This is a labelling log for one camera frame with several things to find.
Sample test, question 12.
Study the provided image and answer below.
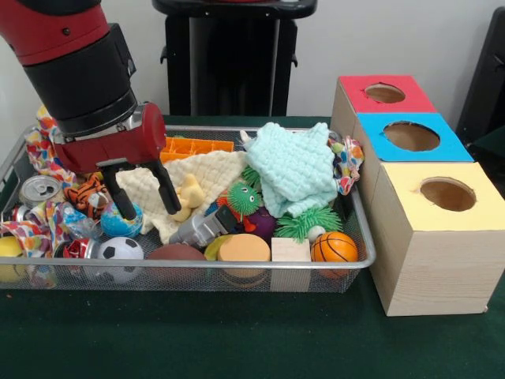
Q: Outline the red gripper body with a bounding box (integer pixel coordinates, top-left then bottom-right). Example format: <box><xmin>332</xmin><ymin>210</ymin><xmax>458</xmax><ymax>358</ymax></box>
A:
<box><xmin>53</xmin><ymin>102</ymin><xmax>166</xmax><ymax>174</ymax></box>

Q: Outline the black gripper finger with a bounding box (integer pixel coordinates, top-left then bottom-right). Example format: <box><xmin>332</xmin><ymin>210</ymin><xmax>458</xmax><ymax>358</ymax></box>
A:
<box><xmin>100</xmin><ymin>163</ymin><xmax>138</xmax><ymax>220</ymax></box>
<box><xmin>151</xmin><ymin>160</ymin><xmax>182</xmax><ymax>216</ymax></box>

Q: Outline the mint green knitted cloth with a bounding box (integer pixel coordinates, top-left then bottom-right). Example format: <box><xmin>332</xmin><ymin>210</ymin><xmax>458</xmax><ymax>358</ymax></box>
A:
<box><xmin>245</xmin><ymin>121</ymin><xmax>340</xmax><ymax>218</ymax></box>

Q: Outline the wooden box with three holes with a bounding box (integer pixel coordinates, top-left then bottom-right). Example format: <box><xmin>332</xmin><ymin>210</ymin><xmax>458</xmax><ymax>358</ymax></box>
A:
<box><xmin>330</xmin><ymin>73</ymin><xmax>505</xmax><ymax>317</ymax></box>

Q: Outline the yellow plush toy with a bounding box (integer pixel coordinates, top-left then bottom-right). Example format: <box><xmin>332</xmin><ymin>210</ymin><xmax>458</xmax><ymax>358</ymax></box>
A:
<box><xmin>173</xmin><ymin>173</ymin><xmax>207</xmax><ymax>223</ymax></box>

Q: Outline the blue globe ball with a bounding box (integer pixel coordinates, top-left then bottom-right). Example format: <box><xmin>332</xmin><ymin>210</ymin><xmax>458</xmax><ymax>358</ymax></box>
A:
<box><xmin>100</xmin><ymin>201</ymin><xmax>144</xmax><ymax>238</ymax></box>

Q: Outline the orange tiger plush toy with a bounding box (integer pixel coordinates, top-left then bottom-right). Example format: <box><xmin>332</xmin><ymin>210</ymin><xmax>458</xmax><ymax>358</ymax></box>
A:
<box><xmin>62</xmin><ymin>173</ymin><xmax>110</xmax><ymax>219</ymax></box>

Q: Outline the cream knitted cloth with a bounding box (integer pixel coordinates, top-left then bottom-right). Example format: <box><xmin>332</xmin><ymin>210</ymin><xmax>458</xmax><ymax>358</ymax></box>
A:
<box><xmin>114</xmin><ymin>149</ymin><xmax>249</xmax><ymax>244</ymax></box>

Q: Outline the orange plastic building block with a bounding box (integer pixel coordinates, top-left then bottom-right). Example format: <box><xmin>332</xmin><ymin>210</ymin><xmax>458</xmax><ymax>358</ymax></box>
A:
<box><xmin>159</xmin><ymin>136</ymin><xmax>235</xmax><ymax>163</ymax></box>

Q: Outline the black and white soccer ball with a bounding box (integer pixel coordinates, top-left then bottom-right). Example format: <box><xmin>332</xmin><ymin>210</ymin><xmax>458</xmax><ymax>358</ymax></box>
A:
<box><xmin>97</xmin><ymin>236</ymin><xmax>145</xmax><ymax>261</ymax></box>

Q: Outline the orange foam disc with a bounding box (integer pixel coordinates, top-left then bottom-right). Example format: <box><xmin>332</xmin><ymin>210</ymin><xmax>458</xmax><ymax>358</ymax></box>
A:
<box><xmin>218</xmin><ymin>232</ymin><xmax>272</xmax><ymax>262</ymax></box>

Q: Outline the plain wooden cube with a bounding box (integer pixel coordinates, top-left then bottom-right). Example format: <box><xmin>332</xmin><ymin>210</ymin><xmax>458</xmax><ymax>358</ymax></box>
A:
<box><xmin>271</xmin><ymin>237</ymin><xmax>312</xmax><ymax>262</ymax></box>

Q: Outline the dark green tablecloth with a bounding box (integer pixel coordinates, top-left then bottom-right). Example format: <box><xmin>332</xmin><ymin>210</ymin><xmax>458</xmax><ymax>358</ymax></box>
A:
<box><xmin>0</xmin><ymin>114</ymin><xmax>505</xmax><ymax>379</ymax></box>

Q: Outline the orange toy basketball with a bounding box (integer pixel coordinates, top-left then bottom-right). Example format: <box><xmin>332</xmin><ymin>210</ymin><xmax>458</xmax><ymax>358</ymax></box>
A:
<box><xmin>310</xmin><ymin>231</ymin><xmax>359</xmax><ymax>263</ymax></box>

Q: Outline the neighbouring green table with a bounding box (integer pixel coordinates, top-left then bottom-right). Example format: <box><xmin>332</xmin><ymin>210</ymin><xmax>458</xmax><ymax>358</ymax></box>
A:
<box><xmin>469</xmin><ymin>125</ymin><xmax>505</xmax><ymax>163</ymax></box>

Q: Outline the black flat panel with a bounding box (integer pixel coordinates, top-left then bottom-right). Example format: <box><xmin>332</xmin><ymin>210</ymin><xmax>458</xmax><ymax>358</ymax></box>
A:
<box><xmin>457</xmin><ymin>6</ymin><xmax>505</xmax><ymax>145</ymax></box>

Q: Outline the silver wire mesh bin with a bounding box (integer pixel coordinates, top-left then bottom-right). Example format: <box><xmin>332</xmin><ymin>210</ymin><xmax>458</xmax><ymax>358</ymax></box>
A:
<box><xmin>0</xmin><ymin>122</ymin><xmax>377</xmax><ymax>294</ymax></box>

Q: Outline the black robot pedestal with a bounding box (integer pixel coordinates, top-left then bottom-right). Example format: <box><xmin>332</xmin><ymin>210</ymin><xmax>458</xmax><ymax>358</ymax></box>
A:
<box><xmin>151</xmin><ymin>0</ymin><xmax>319</xmax><ymax>117</ymax></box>

